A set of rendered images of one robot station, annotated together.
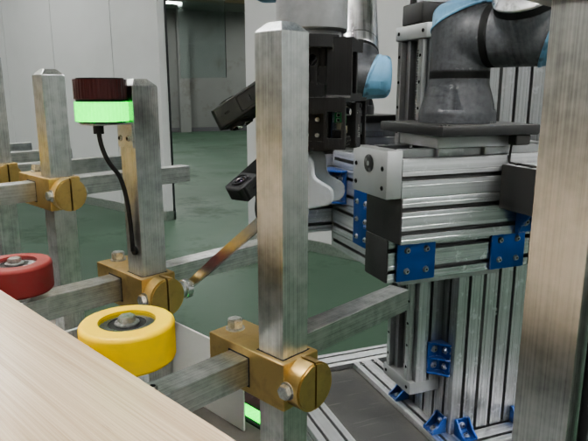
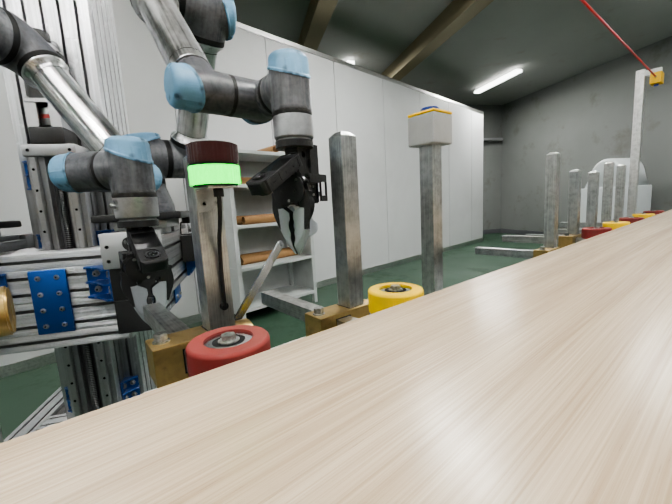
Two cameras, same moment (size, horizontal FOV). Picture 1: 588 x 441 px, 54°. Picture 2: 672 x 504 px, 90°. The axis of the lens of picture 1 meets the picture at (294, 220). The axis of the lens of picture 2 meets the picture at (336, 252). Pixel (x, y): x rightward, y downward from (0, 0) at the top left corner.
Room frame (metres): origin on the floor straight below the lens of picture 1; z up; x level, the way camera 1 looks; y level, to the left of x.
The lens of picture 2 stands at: (0.48, 0.63, 1.03)
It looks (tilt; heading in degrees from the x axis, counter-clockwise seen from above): 8 degrees down; 277
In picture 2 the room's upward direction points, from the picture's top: 3 degrees counter-clockwise
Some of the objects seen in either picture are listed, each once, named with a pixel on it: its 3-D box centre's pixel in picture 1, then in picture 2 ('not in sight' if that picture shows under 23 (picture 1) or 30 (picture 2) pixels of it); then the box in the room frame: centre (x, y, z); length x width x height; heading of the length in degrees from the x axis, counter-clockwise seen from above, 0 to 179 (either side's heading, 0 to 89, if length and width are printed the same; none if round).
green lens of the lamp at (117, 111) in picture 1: (101, 111); (215, 176); (0.68, 0.22, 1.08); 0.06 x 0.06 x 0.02
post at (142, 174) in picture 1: (147, 269); (218, 324); (0.71, 0.19, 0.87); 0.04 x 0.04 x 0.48; 46
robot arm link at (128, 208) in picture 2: not in sight; (135, 209); (0.94, 0.02, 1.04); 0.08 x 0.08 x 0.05
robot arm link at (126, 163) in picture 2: not in sight; (129, 168); (0.95, 0.02, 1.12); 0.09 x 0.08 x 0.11; 177
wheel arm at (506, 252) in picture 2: not in sight; (531, 254); (-0.10, -0.71, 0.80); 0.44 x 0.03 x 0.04; 136
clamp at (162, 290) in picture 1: (137, 286); (205, 348); (0.72, 0.21, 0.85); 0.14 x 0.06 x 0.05; 46
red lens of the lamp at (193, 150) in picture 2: (100, 89); (212, 155); (0.68, 0.22, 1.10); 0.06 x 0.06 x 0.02
